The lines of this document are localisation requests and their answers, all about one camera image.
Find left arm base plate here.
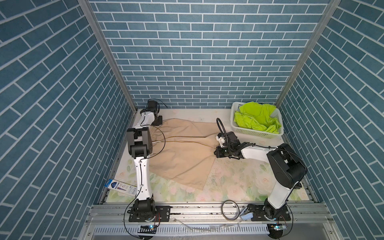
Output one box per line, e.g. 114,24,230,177
129,205,171,223

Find blue white connector plug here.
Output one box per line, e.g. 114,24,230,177
240,212,254,221

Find beige shorts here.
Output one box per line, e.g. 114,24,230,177
149,119,220,190

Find blue white paper box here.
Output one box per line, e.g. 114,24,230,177
105,179,137,197

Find lime green shorts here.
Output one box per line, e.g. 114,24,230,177
234,102,282,134

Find white slotted cable duct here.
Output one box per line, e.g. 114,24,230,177
93,224,270,237

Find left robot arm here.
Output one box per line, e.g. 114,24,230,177
127,99,163,214

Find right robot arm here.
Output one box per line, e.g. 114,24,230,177
214,132,308,212

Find white plastic basket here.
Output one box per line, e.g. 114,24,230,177
230,102,284,139

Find black coiled cable loop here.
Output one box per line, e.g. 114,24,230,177
221,200,241,222

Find black corrugated cable hose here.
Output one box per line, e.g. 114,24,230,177
215,117,230,142

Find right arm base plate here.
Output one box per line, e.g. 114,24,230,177
246,204,292,222

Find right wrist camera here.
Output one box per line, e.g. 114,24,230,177
216,133,228,148

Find aluminium front rail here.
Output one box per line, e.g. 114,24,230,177
79,202,342,240

